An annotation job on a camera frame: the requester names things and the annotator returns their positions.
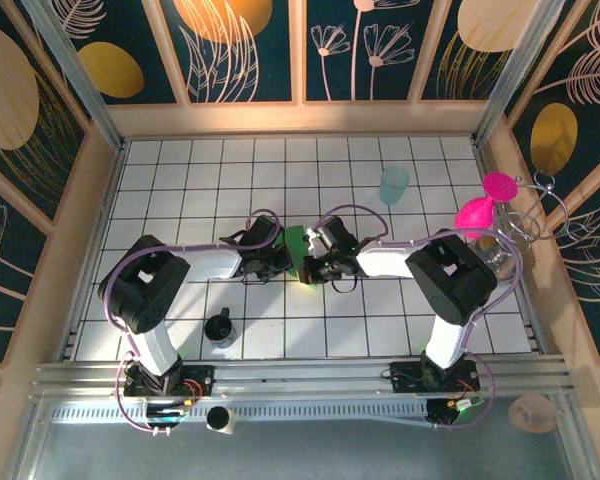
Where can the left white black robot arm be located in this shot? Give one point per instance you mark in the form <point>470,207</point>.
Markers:
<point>140,290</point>

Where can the black mug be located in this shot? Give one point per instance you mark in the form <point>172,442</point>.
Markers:
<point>219,327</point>

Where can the translucent teal plastic cup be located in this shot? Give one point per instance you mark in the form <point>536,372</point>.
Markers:
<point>395,185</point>

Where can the clear glass jar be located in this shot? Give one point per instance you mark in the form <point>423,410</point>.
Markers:
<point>507,262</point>

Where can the small black white cylinder device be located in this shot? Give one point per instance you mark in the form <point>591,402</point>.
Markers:
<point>220,419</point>

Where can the small circuit board green light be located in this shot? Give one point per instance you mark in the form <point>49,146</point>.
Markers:
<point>464,404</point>
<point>167,412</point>

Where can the translucent pink suction disc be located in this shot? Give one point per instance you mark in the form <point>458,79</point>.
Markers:
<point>532,412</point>

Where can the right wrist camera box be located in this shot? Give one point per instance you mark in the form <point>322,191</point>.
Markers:
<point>312,236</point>

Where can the aluminium mounting rail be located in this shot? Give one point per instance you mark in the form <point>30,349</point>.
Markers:
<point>300,372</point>

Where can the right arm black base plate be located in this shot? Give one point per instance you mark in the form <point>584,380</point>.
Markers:
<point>405,375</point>

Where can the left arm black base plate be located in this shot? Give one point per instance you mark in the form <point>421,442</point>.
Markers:
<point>200,380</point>

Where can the aluminium frame post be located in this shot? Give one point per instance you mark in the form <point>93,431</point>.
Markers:
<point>75,75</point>
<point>520,65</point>

